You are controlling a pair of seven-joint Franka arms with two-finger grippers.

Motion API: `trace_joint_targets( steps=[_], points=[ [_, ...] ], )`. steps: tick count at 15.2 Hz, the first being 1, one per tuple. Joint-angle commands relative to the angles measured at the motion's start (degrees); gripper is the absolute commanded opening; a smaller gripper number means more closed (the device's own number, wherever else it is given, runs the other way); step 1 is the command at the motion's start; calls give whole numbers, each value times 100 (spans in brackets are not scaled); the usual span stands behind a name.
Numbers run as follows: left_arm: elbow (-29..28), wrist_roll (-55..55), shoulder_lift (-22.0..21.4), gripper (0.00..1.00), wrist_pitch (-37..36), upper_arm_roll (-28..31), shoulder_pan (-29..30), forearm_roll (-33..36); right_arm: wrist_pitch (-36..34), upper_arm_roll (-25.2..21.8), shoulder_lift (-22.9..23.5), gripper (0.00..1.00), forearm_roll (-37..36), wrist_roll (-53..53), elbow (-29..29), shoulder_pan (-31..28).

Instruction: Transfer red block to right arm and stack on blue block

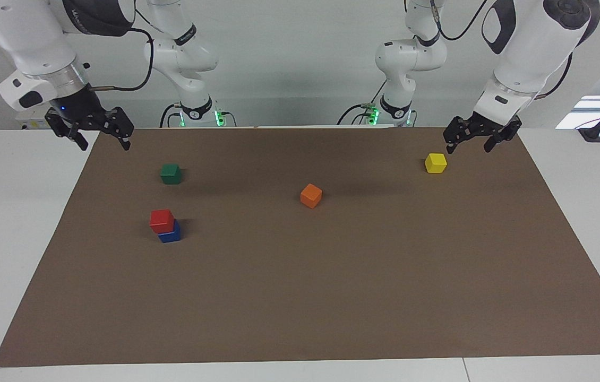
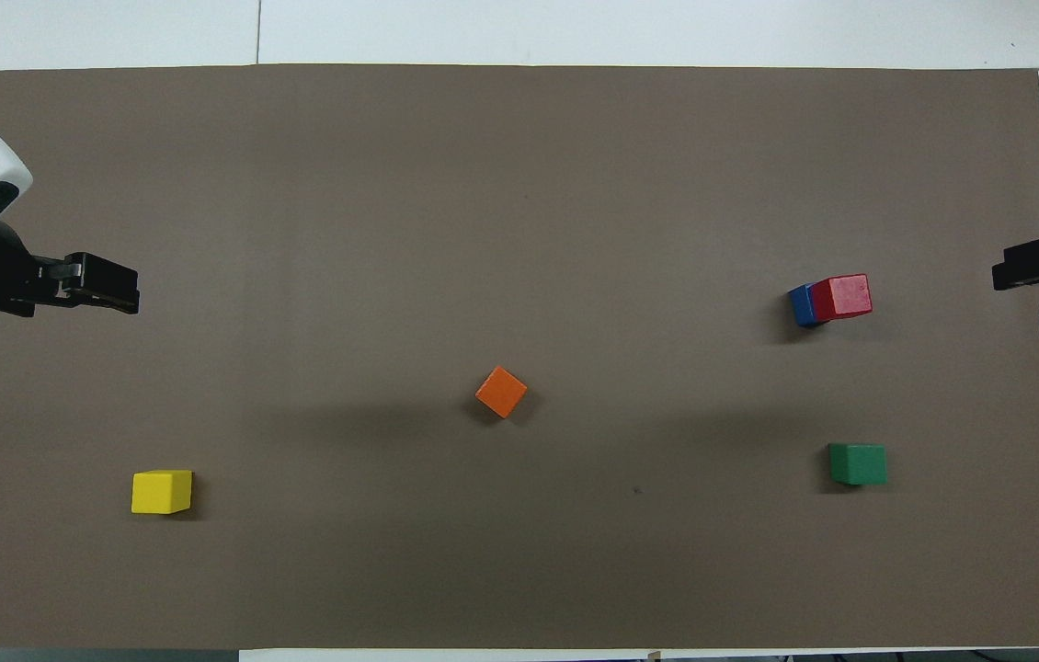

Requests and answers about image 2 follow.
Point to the brown paper mat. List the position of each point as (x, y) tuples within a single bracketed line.
[(483, 184)]

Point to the blue wooden block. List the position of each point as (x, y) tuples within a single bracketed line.
[(800, 308)]

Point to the orange wooden block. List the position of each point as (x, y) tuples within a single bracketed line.
[(501, 392)]

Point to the yellow wooden block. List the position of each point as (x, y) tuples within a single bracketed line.
[(161, 492)]

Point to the red wooden block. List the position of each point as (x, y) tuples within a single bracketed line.
[(841, 297)]

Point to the green wooden block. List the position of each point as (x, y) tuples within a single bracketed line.
[(858, 464)]

